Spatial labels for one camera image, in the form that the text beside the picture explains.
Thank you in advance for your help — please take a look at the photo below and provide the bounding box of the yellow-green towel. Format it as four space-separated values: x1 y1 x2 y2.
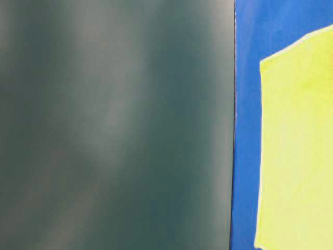
254 26 332 249

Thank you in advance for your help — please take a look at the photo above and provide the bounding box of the blue table cloth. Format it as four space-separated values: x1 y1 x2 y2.
230 1 332 249

